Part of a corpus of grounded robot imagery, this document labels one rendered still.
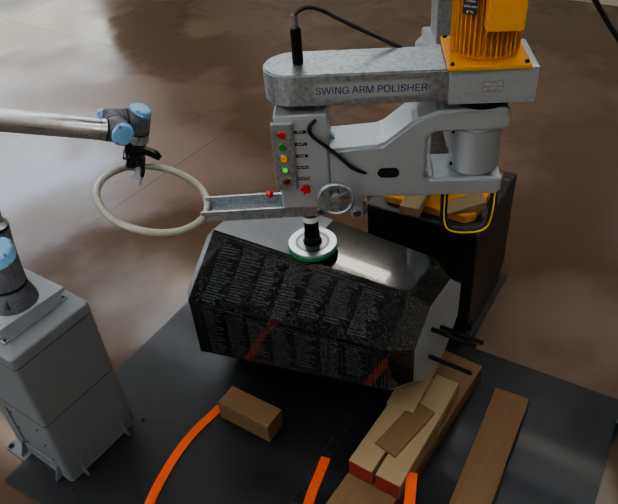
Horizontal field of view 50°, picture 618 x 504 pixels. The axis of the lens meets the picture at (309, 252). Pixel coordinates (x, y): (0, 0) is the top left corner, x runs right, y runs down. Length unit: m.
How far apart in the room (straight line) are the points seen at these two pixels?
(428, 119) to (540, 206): 2.42
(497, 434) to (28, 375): 2.05
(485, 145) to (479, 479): 1.43
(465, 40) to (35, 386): 2.13
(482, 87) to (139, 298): 2.57
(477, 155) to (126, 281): 2.54
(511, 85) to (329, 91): 0.63
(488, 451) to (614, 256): 1.78
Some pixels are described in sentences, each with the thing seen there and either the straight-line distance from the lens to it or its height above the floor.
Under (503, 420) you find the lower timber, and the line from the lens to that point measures 3.30.
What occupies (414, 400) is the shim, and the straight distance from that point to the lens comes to 3.15.
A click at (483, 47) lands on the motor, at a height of 1.80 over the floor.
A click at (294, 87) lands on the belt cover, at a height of 1.69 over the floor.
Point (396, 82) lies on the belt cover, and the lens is 2.40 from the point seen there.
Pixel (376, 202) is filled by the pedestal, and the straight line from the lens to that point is 3.44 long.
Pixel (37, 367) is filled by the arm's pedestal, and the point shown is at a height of 0.73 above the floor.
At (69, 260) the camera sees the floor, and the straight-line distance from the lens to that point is 4.70.
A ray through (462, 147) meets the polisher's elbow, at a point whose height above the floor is 1.41.
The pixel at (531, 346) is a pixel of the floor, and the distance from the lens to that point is 3.79.
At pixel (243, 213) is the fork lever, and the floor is 1.12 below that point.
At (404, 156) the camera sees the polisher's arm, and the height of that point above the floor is 1.39.
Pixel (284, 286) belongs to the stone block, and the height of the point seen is 0.76.
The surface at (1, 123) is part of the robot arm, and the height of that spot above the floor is 1.65.
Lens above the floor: 2.71
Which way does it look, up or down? 39 degrees down
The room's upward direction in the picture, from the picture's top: 5 degrees counter-clockwise
